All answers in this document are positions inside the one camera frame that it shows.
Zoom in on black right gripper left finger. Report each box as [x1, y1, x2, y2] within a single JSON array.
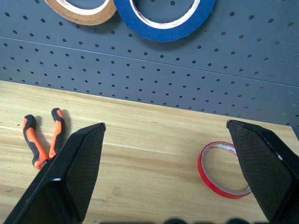
[[0, 122, 107, 224]]

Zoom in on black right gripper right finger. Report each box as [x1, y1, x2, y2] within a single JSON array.
[[226, 119, 299, 224]]

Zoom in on orange black needle-nose pliers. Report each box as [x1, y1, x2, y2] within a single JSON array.
[[22, 107, 66, 170]]

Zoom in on grey pegboard panel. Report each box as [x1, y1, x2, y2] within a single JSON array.
[[0, 0, 299, 143]]

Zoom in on red tape roll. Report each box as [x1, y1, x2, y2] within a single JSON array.
[[198, 141, 252, 200]]

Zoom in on brown tape roll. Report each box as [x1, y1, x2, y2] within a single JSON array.
[[44, 0, 117, 26]]

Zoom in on blue tape roll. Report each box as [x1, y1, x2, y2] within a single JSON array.
[[114, 0, 217, 43]]

